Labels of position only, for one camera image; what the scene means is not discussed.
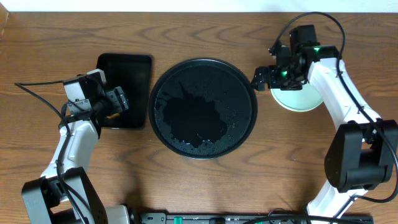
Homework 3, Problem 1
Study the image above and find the black round tray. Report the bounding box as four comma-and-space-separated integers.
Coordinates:
149, 58, 258, 159

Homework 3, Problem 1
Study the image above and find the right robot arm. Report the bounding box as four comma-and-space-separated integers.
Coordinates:
252, 40, 397, 218

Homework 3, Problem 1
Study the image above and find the black rectangular tray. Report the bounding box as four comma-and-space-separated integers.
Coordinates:
96, 53, 152, 129

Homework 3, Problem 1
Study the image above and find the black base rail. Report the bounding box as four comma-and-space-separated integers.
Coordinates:
139, 212, 373, 224

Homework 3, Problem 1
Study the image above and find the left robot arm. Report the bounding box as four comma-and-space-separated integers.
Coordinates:
21, 69, 131, 224

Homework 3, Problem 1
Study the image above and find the green yellow sponge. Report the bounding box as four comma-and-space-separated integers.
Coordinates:
106, 113, 120, 119

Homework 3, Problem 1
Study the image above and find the light blue plate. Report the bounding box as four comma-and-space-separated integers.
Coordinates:
271, 84, 323, 112

